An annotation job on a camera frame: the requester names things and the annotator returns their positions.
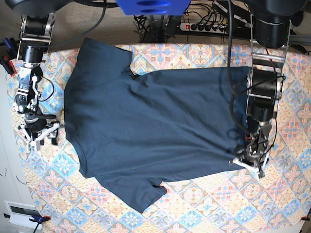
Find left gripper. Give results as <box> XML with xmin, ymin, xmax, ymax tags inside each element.
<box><xmin>229</xmin><ymin>145</ymin><xmax>269</xmax><ymax>179</ymax></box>

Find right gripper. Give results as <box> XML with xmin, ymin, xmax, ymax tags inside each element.
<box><xmin>18</xmin><ymin>121</ymin><xmax>63</xmax><ymax>153</ymax></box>

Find dark blue t-shirt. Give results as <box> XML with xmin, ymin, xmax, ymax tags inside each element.
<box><xmin>64</xmin><ymin>38</ymin><xmax>249</xmax><ymax>212</ymax></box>

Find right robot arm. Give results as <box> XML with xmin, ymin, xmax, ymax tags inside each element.
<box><xmin>14</xmin><ymin>13</ymin><xmax>61</xmax><ymax>151</ymax></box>

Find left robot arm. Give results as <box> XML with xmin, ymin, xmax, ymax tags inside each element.
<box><xmin>227</xmin><ymin>0</ymin><xmax>307</xmax><ymax>179</ymax></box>

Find patterned tablecloth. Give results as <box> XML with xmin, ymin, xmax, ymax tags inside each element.
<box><xmin>14</xmin><ymin>52</ymin><xmax>311</xmax><ymax>233</ymax></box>

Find blue orange bottom clamp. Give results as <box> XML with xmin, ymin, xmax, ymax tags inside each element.
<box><xmin>3</xmin><ymin>214</ymin><xmax>51</xmax><ymax>233</ymax></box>

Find orange right corner clamp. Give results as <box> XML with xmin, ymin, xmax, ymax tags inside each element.
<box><xmin>300</xmin><ymin>216</ymin><xmax>310</xmax><ymax>221</ymax></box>

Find white power strip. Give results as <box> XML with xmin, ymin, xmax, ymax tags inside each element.
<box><xmin>179</xmin><ymin>23</ymin><xmax>226</xmax><ymax>34</ymax></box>

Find white wall outlet box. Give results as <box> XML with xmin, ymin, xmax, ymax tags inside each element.
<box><xmin>4</xmin><ymin>200</ymin><xmax>39</xmax><ymax>229</ymax></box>

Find black cable bundle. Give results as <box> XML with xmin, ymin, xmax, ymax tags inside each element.
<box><xmin>132</xmin><ymin>14</ymin><xmax>178</xmax><ymax>44</ymax></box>

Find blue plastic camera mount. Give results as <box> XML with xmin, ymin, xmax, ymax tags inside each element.
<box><xmin>116</xmin><ymin>0</ymin><xmax>190</xmax><ymax>16</ymax></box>

